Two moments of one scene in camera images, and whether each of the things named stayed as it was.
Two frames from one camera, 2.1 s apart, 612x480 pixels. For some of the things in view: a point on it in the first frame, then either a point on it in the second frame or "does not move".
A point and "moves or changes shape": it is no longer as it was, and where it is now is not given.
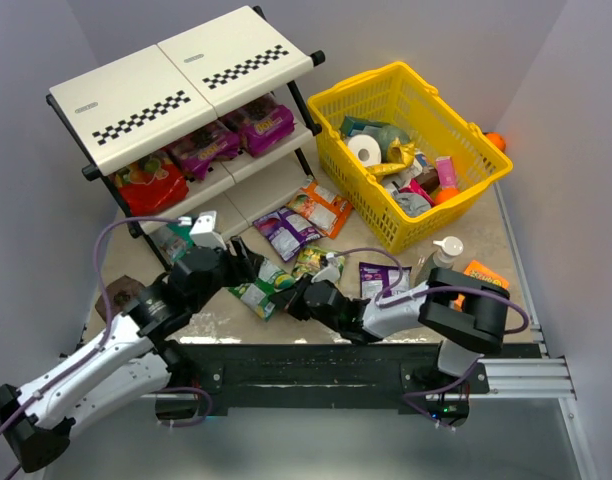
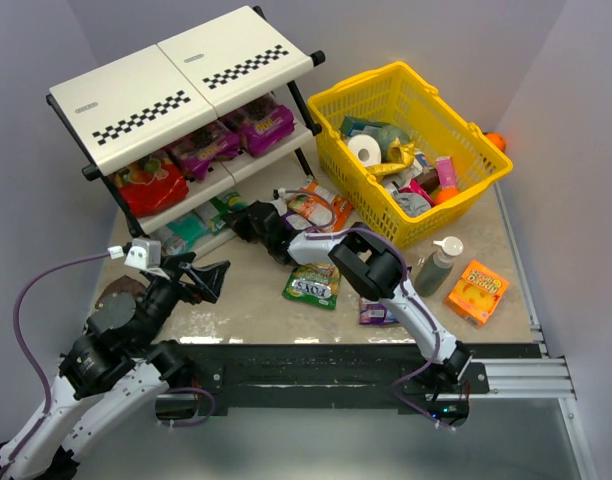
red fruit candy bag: [152, 182] does not move
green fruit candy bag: [308, 261] moves or changes shape
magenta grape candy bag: [262, 124] does not move
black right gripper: [296, 299] → [258, 220]
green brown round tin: [119, 293] does not move
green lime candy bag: [256, 294] → [225, 205]
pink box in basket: [446, 173] does not move
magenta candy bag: [200, 149] does not move
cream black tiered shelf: [214, 121] does not move
